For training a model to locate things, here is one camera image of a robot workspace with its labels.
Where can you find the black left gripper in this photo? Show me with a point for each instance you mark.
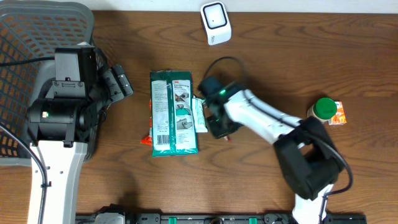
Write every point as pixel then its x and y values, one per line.
pixel 122 85

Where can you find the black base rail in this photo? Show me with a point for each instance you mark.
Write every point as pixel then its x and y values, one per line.
pixel 155 218

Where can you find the green snack packet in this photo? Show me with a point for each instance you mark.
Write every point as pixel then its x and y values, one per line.
pixel 173 127

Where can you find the grey plastic shopping basket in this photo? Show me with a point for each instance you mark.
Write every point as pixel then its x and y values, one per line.
pixel 30 33

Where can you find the white barcode scanner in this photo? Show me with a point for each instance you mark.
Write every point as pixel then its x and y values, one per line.
pixel 216 22

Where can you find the green lid jar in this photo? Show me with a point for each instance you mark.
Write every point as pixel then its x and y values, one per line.
pixel 323 109

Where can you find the small orange carton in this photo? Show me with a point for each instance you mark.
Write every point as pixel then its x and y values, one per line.
pixel 339 118

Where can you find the red snack packet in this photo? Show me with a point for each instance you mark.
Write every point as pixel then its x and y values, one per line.
pixel 148 139

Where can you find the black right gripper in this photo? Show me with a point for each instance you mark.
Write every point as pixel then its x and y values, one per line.
pixel 217 131

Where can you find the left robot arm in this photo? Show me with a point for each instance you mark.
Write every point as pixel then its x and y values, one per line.
pixel 63 122

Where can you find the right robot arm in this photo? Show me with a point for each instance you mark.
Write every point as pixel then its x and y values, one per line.
pixel 307 156

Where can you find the pale green wipes packet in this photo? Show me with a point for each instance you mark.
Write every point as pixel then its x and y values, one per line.
pixel 198 115

